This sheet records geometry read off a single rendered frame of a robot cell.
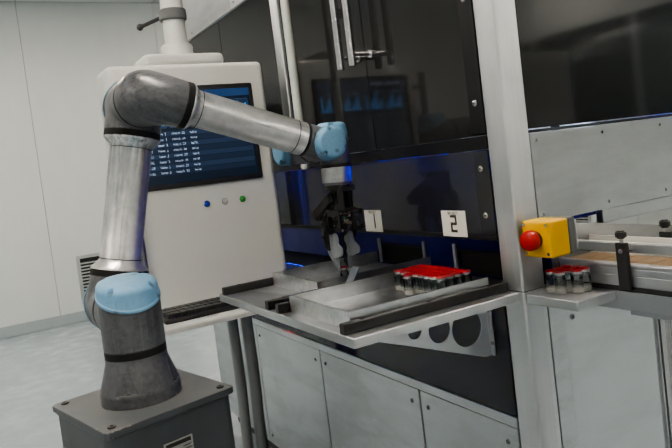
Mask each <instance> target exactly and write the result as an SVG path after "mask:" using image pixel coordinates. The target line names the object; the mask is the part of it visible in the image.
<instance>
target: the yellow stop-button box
mask: <svg viewBox="0 0 672 448"><path fill-rule="evenodd" d="M522 228H523V232H525V231H529V230H533V231H535V232H537V234H538V235H539V237H540V241H541V243H540V247H539V248H538V249H537V250H535V251H531V252H529V251H526V250H525V255H526V256H531V257H542V258H556V257H560V256H563V255H567V254H572V253H576V252H577V244H576V234H575V224H574V217H572V216H543V217H539V218H535V219H530V220H525V221H523V222H522Z"/></svg>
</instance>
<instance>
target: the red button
mask: <svg viewBox="0 0 672 448"><path fill-rule="evenodd" d="M540 243H541V241H540V237H539V235H538V234H537V232H535V231H533V230H529V231H525V232H523V233H522V235H521V236H520V244H521V246H522V248H523V249H524V250H526V251H529V252H531V251H535V250H537V249H538V248H539V247H540Z"/></svg>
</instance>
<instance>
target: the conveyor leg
mask: <svg viewBox="0 0 672 448"><path fill-rule="evenodd" d="M631 315H637V316H643V317H649V318H652V320H653V330H654V341H655V351H656V361H657V371H658V381H659V391H660V402H661V412H662V422H663V432H664V442H665V448H672V317H667V316H660V315H654V314H647V313H641V312H634V311H631Z"/></svg>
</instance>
